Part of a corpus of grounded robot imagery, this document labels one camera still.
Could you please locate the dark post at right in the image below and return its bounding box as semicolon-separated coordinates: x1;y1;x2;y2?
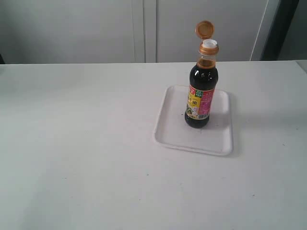
260;0;299;61

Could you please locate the dark soy sauce bottle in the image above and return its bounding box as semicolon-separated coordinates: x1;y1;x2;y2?
185;21;219;128

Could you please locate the white foam tray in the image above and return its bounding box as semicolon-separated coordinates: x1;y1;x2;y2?
153;85;233;156

